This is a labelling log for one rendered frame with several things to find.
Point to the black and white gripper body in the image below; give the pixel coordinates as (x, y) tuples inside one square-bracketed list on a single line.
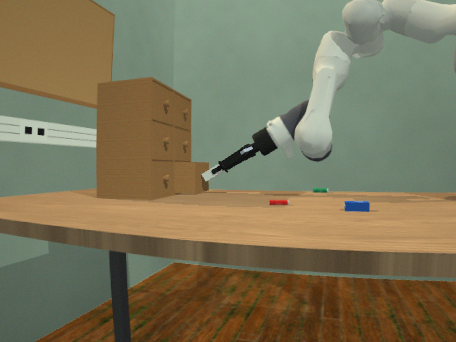
[(262, 142)]

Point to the blue rectangular block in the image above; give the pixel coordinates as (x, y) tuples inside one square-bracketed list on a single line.
[(357, 206)]

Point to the brown wooden drawer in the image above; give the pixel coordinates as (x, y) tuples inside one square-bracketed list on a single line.
[(162, 178), (182, 106), (182, 150), (160, 109), (189, 179), (161, 147)]

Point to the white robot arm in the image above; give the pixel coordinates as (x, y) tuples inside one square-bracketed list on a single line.
[(364, 22)]

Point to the brown wooden chest of drawers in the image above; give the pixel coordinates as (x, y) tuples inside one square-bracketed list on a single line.
[(124, 139)]

